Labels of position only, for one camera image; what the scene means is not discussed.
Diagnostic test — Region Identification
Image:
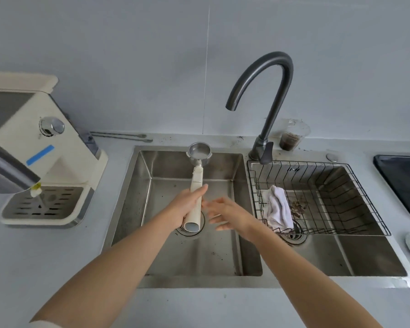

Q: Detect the person's left hand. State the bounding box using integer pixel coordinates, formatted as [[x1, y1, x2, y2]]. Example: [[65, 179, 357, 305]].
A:
[[167, 184, 209, 230]]

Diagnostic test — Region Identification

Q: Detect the person's right hand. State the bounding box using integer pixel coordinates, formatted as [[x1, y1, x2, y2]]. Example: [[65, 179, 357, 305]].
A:
[[202, 197, 258, 241]]

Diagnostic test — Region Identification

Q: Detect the portafilter with cream handle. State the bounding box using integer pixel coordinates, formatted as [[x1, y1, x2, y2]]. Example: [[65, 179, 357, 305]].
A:
[[183, 142, 213, 233]]

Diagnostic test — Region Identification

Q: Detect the person's left forearm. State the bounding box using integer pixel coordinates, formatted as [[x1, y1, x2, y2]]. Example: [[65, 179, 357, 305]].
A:
[[29, 215, 185, 328]]

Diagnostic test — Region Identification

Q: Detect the person's right forearm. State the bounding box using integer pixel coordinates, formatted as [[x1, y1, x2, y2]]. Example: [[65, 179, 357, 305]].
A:
[[243, 220, 384, 328]]

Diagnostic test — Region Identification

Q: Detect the stainless steel double sink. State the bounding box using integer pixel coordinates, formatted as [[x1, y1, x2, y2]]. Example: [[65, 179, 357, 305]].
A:
[[102, 145, 410, 290]]

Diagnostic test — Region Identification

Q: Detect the white cloth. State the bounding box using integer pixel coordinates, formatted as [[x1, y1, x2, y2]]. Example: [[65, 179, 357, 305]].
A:
[[262, 185, 295, 233]]

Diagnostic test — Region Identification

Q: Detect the brown coffee grounds pile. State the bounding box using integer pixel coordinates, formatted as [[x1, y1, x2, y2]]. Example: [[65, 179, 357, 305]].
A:
[[290, 199, 308, 218]]

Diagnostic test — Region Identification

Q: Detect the metal sink drain strainer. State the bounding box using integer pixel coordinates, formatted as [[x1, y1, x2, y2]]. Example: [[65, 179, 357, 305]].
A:
[[279, 220, 308, 245]]

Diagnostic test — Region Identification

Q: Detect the thin metal stirring stick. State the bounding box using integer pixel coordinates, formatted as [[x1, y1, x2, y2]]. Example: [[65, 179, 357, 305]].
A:
[[90, 131, 147, 138], [99, 136, 154, 143]]

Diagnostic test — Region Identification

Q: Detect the clear plastic cup with grounds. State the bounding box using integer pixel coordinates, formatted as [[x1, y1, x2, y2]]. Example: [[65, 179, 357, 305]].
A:
[[279, 119, 311, 151]]

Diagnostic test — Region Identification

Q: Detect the dark grey gooseneck faucet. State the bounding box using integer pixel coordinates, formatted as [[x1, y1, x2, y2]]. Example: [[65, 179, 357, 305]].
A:
[[225, 51, 294, 165]]

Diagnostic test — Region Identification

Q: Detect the cream drip tray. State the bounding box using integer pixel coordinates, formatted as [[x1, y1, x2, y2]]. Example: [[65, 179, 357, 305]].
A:
[[1, 185, 86, 230]]

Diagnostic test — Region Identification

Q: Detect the chrome round knob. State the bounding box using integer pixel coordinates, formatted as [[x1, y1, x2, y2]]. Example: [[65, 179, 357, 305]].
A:
[[38, 116, 65, 137]]

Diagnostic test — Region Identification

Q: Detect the blue tape strip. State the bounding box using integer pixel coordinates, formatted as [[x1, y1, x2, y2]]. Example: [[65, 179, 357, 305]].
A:
[[26, 145, 55, 166]]

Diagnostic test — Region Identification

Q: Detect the cream espresso machine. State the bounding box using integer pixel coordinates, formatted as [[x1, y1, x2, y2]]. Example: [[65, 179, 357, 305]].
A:
[[0, 72, 109, 230]]

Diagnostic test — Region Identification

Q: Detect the black cooktop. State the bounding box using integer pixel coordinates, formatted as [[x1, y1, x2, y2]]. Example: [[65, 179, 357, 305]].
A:
[[373, 154, 410, 229]]

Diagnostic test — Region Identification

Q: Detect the white sleeve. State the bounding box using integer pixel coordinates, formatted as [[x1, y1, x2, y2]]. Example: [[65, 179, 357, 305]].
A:
[[29, 319, 64, 328]]

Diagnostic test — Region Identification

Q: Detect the black wire dish rack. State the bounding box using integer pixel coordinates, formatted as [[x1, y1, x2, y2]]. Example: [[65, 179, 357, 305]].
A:
[[247, 160, 392, 237]]

